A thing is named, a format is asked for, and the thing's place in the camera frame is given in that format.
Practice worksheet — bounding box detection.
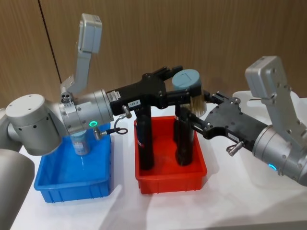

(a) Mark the black bottle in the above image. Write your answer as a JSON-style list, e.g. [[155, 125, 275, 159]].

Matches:
[[173, 103, 194, 166], [136, 106, 156, 171]]

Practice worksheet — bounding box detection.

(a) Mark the thin dark gripper cable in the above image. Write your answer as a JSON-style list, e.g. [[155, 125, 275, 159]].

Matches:
[[105, 104, 133, 139], [226, 140, 245, 157]]

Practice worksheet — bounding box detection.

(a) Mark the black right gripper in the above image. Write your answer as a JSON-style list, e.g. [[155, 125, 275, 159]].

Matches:
[[186, 90, 272, 152]]

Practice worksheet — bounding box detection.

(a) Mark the blue plastic bin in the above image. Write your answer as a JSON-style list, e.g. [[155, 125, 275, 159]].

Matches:
[[33, 121, 115, 204]]

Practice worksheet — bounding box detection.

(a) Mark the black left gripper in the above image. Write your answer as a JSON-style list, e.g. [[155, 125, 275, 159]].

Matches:
[[105, 65, 205, 116]]

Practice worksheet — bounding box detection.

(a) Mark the blue-grey round bristle brush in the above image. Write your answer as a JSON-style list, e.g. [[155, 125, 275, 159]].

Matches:
[[171, 69, 208, 116]]

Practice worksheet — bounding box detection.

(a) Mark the white table cloth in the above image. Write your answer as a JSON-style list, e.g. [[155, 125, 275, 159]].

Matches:
[[0, 90, 307, 230]]

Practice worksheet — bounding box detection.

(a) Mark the white plastic tray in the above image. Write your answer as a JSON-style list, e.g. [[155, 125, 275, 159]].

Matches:
[[232, 90, 302, 113]]

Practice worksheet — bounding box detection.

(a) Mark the red plastic bin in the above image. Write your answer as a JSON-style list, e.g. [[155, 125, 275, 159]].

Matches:
[[133, 115, 208, 195]]

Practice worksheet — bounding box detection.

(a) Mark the light blue can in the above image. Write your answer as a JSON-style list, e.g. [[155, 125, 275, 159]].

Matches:
[[70, 130, 92, 157]]

